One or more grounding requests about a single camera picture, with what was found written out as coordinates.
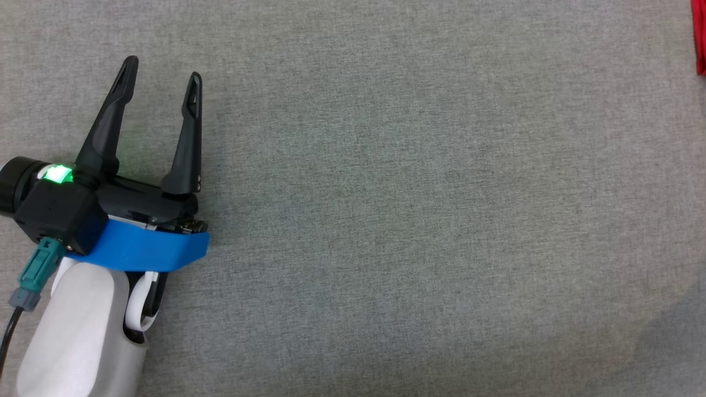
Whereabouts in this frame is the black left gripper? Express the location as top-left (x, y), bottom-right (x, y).
top-left (0, 55), bottom-right (208, 257)

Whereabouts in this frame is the red basketball jersey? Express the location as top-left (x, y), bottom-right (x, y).
top-left (691, 0), bottom-right (706, 76)

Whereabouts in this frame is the grey fabric work surface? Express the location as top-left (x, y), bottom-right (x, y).
top-left (0, 0), bottom-right (706, 397)

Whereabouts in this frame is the black cable with teal plug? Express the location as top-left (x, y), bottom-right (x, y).
top-left (0, 237), bottom-right (65, 382)

